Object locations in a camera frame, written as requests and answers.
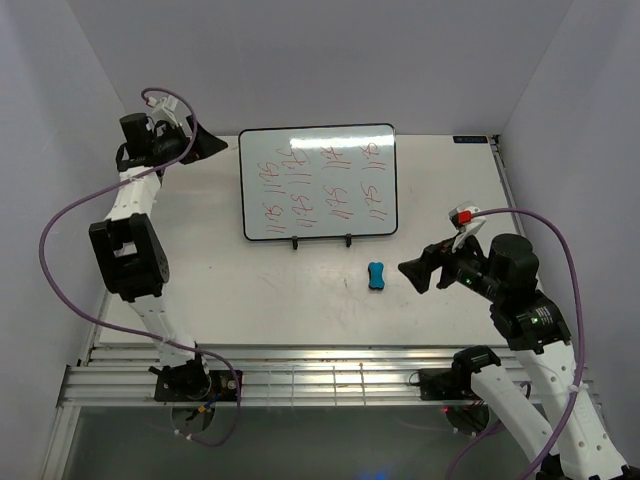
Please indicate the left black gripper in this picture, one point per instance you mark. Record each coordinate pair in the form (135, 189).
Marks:
(205, 146)

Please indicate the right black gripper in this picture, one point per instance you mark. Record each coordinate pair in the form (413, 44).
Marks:
(432, 256)

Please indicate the blue whiteboard eraser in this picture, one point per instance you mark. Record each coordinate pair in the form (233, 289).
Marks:
(376, 280)

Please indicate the white whiteboard black frame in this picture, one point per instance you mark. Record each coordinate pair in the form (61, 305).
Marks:
(318, 182)

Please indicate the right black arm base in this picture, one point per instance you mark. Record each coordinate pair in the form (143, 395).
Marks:
(442, 384)

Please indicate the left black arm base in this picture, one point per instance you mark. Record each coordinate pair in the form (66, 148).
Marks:
(192, 384)

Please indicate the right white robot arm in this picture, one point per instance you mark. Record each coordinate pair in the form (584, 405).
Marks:
(565, 438)

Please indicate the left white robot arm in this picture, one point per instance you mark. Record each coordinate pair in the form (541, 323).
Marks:
(131, 259)

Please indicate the right blue corner label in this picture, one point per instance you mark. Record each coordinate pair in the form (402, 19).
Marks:
(470, 139)

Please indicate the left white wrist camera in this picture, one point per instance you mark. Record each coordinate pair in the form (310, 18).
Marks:
(163, 110)

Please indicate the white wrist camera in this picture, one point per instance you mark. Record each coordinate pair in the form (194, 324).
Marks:
(163, 110)
(467, 220)

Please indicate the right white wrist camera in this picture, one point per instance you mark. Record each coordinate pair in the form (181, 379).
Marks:
(467, 220)

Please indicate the black wire whiteboard stand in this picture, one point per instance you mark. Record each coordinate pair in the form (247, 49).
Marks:
(344, 240)

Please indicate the aluminium rail frame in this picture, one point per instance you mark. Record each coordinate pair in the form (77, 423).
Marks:
(303, 326)

